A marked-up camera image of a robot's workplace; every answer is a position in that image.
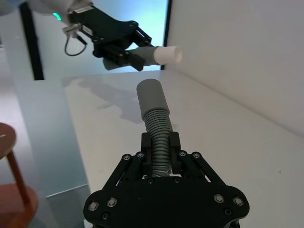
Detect brown wooden stool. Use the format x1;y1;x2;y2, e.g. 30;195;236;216
0;122;39;228

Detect thin dark gripper cable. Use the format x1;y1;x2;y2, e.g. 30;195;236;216
63;35;88;57

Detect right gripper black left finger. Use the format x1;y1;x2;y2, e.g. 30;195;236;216
102;133;155;190

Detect narrow black frame post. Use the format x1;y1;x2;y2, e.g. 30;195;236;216
159;0;172;71

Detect grey pipe with white end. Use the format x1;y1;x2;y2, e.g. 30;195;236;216
102;45;183;71

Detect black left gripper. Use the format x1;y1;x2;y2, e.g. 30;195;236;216
68;6;158;72

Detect grey corrugated hose with cuff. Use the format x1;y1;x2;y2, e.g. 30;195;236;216
136;79;174;178

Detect wide black frame post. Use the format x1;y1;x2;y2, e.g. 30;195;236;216
19;0;45;81

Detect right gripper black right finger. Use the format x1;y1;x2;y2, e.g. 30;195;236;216
168;132;226;189

